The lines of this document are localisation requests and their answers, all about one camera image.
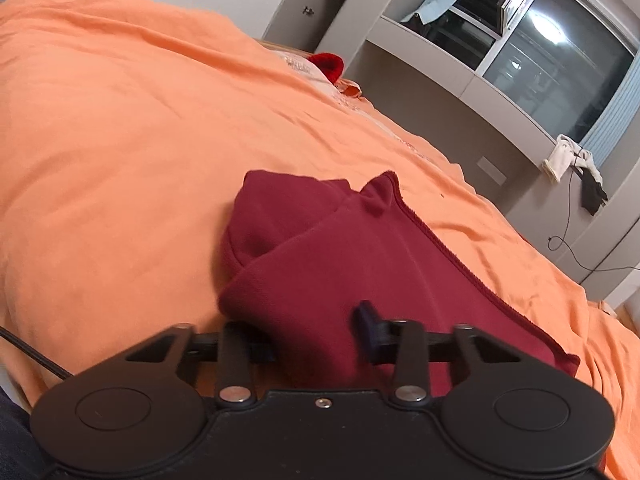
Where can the large window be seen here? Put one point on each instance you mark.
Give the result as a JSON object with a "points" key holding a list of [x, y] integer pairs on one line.
{"points": [[555, 60]]}

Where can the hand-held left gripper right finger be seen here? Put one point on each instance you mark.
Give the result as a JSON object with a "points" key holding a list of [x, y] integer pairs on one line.
{"points": [[367, 322]]}

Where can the white wall socket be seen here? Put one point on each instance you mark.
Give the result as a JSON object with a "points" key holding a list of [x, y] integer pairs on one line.
{"points": [[492, 170]]}

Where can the white cloth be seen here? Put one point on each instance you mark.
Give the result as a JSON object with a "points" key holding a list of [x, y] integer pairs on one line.
{"points": [[560, 157]]}

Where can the orange patterned pillow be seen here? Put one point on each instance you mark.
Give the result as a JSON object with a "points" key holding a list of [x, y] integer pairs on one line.
{"points": [[350, 89]]}

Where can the orange blanket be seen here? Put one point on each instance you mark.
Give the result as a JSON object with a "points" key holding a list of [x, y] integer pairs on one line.
{"points": [[125, 160]]}

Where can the grey open cabinet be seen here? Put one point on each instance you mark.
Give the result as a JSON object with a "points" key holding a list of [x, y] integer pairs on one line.
{"points": [[360, 20]]}

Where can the grey cabinet door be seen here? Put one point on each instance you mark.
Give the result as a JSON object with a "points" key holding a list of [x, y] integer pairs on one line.
{"points": [[295, 0]]}

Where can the bright red cloth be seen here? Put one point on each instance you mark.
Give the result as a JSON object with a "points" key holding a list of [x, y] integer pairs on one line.
{"points": [[327, 65]]}

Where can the black cloth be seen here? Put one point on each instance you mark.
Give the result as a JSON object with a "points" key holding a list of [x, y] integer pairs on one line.
{"points": [[594, 192]]}

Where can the person's left leg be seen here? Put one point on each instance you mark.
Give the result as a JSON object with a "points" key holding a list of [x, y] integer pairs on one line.
{"points": [[15, 440]]}

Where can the dark red long-sleeve shirt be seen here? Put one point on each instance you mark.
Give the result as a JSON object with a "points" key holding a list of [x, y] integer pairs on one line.
{"points": [[325, 270]]}

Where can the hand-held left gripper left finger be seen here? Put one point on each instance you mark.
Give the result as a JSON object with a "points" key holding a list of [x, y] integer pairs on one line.
{"points": [[235, 350]]}

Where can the light blue long curtain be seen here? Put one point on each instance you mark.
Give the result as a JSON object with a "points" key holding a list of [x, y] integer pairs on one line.
{"points": [[617, 120]]}

